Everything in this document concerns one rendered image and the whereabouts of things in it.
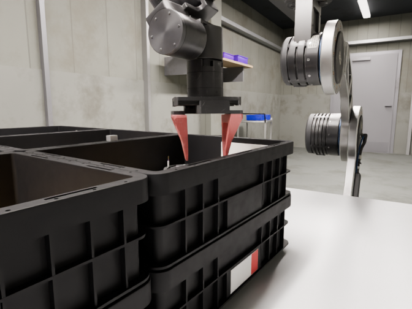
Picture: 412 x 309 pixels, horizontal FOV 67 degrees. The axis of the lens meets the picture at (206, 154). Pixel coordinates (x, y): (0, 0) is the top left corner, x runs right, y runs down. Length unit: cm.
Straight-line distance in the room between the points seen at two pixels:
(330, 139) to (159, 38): 102
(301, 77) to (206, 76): 50
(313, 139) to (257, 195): 86
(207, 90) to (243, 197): 17
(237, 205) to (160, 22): 28
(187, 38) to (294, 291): 42
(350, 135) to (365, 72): 653
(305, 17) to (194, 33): 56
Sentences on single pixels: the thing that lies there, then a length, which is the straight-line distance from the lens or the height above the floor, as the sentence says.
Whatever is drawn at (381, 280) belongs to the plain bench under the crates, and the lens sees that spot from 66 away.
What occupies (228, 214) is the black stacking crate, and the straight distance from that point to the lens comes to 45.
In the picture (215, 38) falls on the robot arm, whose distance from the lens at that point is 49.
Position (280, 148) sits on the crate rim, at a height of 92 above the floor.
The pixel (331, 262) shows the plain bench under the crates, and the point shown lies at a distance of 68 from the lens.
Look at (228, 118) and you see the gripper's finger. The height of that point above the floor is 98.
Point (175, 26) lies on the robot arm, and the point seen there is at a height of 110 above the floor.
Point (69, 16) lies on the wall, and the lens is 319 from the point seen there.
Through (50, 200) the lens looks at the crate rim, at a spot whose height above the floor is 93.
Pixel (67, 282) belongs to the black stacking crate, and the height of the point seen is 86.
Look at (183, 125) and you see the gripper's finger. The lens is 47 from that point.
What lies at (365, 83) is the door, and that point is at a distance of 779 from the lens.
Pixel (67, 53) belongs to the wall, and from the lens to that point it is 311.
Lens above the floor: 100
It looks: 9 degrees down
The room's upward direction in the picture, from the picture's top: straight up
